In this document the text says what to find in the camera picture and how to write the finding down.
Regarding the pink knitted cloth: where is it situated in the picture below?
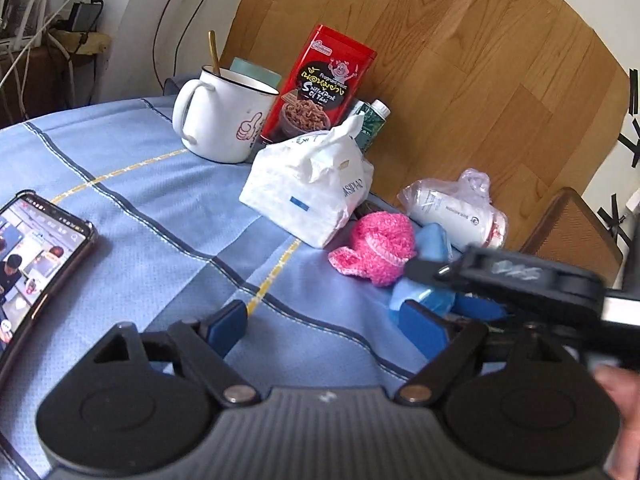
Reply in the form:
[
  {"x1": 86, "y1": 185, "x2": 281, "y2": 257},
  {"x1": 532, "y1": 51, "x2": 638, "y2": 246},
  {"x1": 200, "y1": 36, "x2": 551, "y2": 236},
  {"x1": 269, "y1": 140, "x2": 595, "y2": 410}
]
[{"x1": 328, "y1": 211, "x2": 417, "y2": 287}]

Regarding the wood grain board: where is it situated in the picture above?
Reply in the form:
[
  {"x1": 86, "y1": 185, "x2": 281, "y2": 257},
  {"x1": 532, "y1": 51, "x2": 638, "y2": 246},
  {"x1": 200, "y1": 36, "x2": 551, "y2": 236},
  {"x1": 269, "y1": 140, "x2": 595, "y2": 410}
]
[{"x1": 220, "y1": 0, "x2": 631, "y2": 246}]

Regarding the white tissue pack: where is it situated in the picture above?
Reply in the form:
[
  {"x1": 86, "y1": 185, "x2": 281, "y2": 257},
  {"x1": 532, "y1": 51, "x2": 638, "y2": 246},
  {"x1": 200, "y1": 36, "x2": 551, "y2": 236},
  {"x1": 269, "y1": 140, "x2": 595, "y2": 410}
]
[{"x1": 239, "y1": 114, "x2": 375, "y2": 248}]

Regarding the red printed tin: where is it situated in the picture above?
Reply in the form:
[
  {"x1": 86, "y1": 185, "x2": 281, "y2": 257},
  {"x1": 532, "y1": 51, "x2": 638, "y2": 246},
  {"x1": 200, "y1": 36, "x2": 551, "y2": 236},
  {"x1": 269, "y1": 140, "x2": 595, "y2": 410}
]
[{"x1": 260, "y1": 24, "x2": 378, "y2": 146}]

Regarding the white cable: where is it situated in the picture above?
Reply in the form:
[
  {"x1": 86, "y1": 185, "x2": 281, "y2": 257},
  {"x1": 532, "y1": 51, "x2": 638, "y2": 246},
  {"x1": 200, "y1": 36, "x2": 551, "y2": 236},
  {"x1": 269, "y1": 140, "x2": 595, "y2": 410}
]
[{"x1": 0, "y1": 0, "x2": 93, "y2": 88}]

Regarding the black wall cable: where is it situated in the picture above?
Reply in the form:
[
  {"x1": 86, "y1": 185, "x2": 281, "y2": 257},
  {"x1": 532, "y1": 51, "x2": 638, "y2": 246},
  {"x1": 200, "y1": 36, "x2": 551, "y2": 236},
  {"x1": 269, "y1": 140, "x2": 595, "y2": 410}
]
[{"x1": 152, "y1": 0, "x2": 221, "y2": 96}]

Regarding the black power adapter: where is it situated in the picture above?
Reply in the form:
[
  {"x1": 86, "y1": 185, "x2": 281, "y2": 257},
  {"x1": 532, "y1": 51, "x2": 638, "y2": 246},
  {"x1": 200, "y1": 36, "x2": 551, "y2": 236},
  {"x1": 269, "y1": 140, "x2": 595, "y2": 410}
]
[{"x1": 67, "y1": 0, "x2": 103, "y2": 33}]

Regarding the smartphone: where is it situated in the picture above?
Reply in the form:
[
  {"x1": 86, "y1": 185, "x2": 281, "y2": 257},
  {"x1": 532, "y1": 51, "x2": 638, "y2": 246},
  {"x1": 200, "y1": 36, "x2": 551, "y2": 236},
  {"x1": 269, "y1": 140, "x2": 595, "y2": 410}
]
[{"x1": 0, "y1": 190, "x2": 97, "y2": 361}]

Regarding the black tape strip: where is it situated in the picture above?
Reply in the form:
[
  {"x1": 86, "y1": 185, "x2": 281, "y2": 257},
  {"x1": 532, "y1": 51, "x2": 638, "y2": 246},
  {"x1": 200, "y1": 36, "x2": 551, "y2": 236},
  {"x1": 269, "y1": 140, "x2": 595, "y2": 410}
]
[{"x1": 617, "y1": 67, "x2": 640, "y2": 167}]

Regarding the black tape cross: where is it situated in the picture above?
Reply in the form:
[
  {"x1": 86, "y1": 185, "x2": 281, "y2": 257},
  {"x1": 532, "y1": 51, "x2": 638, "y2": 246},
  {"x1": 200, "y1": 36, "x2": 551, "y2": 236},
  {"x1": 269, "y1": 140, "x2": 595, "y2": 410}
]
[{"x1": 600, "y1": 194, "x2": 632, "y2": 247}]

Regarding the gold spoon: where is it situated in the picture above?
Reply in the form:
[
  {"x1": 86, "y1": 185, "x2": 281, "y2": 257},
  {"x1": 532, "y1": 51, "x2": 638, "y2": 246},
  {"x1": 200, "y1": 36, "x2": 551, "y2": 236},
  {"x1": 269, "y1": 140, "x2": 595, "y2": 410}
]
[{"x1": 207, "y1": 30, "x2": 223, "y2": 75}]

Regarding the white enamel mug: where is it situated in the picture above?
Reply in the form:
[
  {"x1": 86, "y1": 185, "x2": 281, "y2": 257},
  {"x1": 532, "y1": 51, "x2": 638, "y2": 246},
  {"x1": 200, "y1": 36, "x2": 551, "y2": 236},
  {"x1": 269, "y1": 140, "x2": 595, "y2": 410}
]
[{"x1": 172, "y1": 65, "x2": 280, "y2": 163}]

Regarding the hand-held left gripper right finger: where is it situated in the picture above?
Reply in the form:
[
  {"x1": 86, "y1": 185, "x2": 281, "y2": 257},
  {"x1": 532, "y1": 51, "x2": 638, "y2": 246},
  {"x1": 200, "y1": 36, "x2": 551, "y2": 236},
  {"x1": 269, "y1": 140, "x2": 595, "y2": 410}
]
[{"x1": 397, "y1": 300, "x2": 588, "y2": 406}]

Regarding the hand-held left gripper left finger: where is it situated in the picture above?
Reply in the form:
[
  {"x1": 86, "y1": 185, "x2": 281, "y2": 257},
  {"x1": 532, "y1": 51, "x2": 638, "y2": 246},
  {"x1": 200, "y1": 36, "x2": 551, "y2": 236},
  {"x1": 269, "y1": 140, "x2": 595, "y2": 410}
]
[{"x1": 82, "y1": 300, "x2": 262, "y2": 407}]

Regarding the woven chair back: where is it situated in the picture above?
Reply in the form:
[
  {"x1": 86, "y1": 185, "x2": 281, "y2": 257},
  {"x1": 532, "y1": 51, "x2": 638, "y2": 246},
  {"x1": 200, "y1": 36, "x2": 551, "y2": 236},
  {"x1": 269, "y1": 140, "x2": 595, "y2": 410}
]
[{"x1": 520, "y1": 187, "x2": 623, "y2": 286}]

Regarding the bagged paper cup stack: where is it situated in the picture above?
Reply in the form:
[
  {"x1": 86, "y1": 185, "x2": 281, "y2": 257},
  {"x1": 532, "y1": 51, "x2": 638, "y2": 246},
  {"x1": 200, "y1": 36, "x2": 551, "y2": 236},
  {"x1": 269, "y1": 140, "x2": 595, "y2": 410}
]
[{"x1": 397, "y1": 169, "x2": 508, "y2": 250}]

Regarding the yellow topped stand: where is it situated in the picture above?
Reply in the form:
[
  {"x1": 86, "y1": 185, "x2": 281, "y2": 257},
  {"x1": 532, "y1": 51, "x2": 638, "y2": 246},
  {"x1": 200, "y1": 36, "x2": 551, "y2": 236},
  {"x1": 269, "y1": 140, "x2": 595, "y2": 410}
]
[{"x1": 47, "y1": 30, "x2": 111, "y2": 61}]

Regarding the green drink carton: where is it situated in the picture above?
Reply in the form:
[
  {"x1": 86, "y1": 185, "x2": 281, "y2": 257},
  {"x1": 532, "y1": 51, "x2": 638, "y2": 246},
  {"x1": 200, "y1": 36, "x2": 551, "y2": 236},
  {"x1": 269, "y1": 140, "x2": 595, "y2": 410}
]
[{"x1": 347, "y1": 99, "x2": 391, "y2": 153}]

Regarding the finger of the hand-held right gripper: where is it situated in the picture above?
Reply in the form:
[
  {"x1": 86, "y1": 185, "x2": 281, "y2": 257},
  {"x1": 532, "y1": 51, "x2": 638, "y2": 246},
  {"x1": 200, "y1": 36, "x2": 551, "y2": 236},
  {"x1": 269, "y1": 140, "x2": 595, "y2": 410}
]
[
  {"x1": 452, "y1": 294, "x2": 506, "y2": 322},
  {"x1": 405, "y1": 255, "x2": 471, "y2": 288}
]

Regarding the person's right hand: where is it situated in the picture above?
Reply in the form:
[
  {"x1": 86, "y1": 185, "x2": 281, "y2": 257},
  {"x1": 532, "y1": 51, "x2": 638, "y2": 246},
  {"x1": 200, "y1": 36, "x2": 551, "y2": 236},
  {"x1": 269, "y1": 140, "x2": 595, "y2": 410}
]
[{"x1": 597, "y1": 365, "x2": 640, "y2": 480}]

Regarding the blue checked tablecloth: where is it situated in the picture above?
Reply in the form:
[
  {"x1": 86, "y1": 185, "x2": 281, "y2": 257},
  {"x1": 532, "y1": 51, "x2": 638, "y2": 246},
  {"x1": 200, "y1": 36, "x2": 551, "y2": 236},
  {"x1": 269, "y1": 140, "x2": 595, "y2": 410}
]
[{"x1": 0, "y1": 97, "x2": 451, "y2": 480}]

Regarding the blue soft case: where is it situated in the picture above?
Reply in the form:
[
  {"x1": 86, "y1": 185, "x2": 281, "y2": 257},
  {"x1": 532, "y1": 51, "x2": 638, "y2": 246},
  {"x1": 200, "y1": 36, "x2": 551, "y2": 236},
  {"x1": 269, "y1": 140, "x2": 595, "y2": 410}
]
[{"x1": 390, "y1": 222, "x2": 457, "y2": 326}]

